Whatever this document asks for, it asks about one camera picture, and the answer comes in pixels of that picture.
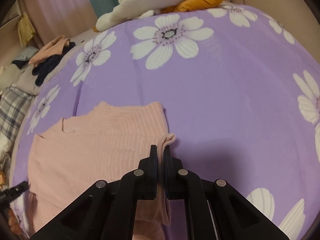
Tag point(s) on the beige pillow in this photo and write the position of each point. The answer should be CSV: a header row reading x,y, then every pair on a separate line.
x,y
22,79

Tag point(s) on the grey plaid pillow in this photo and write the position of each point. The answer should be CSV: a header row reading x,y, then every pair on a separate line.
x,y
14,106

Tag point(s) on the navy blue garment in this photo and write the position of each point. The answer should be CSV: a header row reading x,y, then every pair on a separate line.
x,y
49,64

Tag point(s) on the yellow tasselled item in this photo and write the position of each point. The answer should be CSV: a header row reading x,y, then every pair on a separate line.
x,y
25,29

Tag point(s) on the pink ribbed knit sweater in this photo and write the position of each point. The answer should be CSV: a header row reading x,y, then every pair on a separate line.
x,y
73,154

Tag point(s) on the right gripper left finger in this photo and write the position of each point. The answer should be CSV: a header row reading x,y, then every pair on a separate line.
x,y
106,210

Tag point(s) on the purple floral bed sheet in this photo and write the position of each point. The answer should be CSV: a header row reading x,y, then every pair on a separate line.
x,y
241,99

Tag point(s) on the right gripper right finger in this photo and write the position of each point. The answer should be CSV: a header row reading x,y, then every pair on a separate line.
x,y
214,209

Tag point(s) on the peach folded garment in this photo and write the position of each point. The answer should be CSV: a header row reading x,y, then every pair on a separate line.
x,y
54,47

